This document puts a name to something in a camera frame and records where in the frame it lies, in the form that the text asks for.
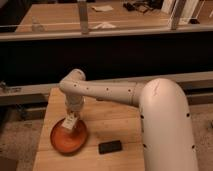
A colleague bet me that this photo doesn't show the white bottle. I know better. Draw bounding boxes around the white bottle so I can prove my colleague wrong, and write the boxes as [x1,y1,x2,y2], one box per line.
[62,113,80,131]

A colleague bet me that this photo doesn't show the black rectangular block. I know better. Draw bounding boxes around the black rectangular block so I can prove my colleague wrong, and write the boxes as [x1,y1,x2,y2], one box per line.
[98,140,122,154]

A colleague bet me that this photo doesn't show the black cables pile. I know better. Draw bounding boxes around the black cables pile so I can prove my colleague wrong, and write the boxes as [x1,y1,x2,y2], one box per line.
[122,0,158,14]

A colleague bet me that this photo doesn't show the clear plastic bottle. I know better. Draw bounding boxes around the clear plastic bottle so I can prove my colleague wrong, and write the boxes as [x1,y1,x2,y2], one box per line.
[31,18,44,32]

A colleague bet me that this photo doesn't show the white frame post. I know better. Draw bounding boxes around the white frame post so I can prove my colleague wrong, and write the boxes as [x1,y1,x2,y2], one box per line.
[170,0,186,30]

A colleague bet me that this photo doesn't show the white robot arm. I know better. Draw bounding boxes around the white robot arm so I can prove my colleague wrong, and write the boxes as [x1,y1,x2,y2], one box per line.
[59,69,199,171]

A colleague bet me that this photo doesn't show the metal frame post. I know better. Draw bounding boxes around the metal frame post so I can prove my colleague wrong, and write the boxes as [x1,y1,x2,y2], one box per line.
[77,0,89,34]

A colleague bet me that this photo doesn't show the white paper sheet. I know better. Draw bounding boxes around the white paper sheet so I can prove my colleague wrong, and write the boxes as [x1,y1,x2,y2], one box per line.
[91,5,113,12]

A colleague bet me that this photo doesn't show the crumpled white paper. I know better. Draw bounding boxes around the crumpled white paper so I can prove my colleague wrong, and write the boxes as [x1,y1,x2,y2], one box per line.
[92,22,116,29]

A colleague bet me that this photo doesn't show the metal clamp bracket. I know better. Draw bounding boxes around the metal clamp bracket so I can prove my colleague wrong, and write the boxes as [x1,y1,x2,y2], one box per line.
[0,81,21,93]

